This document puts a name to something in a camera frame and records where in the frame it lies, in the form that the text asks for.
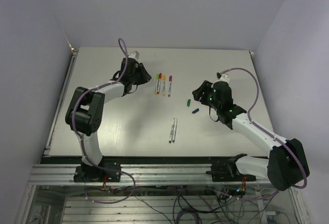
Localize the light green marker pen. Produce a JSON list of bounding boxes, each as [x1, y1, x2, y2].
[[155, 73, 159, 95]]

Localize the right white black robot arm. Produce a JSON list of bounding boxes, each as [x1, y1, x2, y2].
[[192, 81, 309, 191]]

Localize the blue marker pen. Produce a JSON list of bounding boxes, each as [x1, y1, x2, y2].
[[169, 118, 175, 143]]

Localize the purple cable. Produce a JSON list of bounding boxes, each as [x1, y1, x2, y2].
[[70, 38, 137, 204], [217, 67, 309, 201]]

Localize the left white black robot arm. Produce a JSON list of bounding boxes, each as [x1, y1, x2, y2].
[[65, 51, 152, 181]]

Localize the aluminium extrusion frame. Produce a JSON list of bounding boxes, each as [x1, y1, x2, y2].
[[17, 47, 306, 223]]

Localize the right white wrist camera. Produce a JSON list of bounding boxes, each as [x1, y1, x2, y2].
[[216, 72, 230, 84]]

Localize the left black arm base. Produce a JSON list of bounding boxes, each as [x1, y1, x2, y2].
[[74, 162, 121, 183]]

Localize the yellow marker pen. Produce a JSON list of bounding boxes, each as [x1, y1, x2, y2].
[[162, 74, 166, 97]]

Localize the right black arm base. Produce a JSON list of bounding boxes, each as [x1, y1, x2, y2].
[[206, 154, 256, 182]]

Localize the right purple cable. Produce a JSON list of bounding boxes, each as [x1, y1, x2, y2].
[[217, 67, 309, 201]]

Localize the magenta marker pen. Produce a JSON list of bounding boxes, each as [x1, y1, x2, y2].
[[168, 76, 172, 97]]

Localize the red marker pen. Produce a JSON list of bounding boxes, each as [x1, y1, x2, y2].
[[156, 73, 162, 94]]

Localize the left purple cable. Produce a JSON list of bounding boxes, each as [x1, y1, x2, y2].
[[70, 38, 137, 204]]

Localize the loose cables under frame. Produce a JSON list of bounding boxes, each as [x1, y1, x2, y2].
[[84, 179, 273, 224]]

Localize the dark green marker pen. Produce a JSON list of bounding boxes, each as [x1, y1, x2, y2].
[[172, 118, 178, 143]]

